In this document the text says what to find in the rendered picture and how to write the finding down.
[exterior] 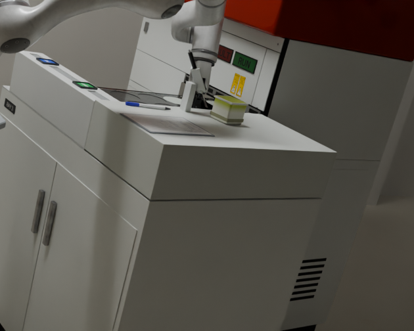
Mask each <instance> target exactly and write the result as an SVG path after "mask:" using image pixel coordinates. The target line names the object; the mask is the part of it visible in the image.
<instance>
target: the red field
mask: <svg viewBox="0 0 414 331"><path fill-rule="evenodd" d="M231 53H232V51H231V50H229V49H226V48H225V47H222V46H219V51H218V57H219V58H221V59H224V60H226V61H228V62H229V61H230V58H231Z"/></svg>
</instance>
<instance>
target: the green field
mask: <svg viewBox="0 0 414 331"><path fill-rule="evenodd" d="M233 64H235V65H237V66H240V67H241V68H244V69H246V70H248V71H250V72H253V71H254V67H255V64H256V61H255V60H252V59H251V58H248V57H246V56H243V55H240V54H239V53H236V54H235V58H234V61H233Z"/></svg>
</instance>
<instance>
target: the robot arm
mask: <svg viewBox="0 0 414 331"><path fill-rule="evenodd" d="M184 1H185V0H44V1H43V2H42V3H40V4H39V5H37V6H36V7H30V4H29V1H28V0H0V56H1V55H2V53H8V54H14V53H19V52H20V51H23V50H25V49H27V48H29V47H31V46H32V45H33V44H34V43H36V42H37V41H38V40H39V39H41V38H42V37H43V36H44V35H45V34H46V33H47V32H49V31H50V30H51V29H53V28H54V27H55V26H56V25H58V24H60V23H61V22H63V21H65V20H67V19H69V18H71V17H73V16H76V15H79V14H83V13H85V12H91V11H96V10H100V9H106V8H111V7H118V8H122V9H127V10H129V11H132V12H135V13H137V14H140V15H141V16H144V17H146V18H150V19H155V20H163V19H167V18H170V17H173V18H172V26H171V34H172V37H173V38H174V39H175V40H176V41H179V42H182V43H189V44H191V45H192V49H191V52H192V54H193V57H194V60H195V64H196V67H197V68H200V72H201V75H202V79H203V82H204V86H205V89H206V92H205V93H203V95H205V94H206V93H207V92H208V87H209V83H210V74H211V69H212V67H213V66H214V65H215V63H216V62H217V57H218V51H219V43H220V39H221V31H222V27H223V20H224V14H225V6H226V2H227V0H193V1H189V2H186V3H184ZM202 98H203V96H202V94H201V93H198V92H197V91H195V96H194V99H193V104H192V107H191V108H199V109H200V108H201V103H202Z"/></svg>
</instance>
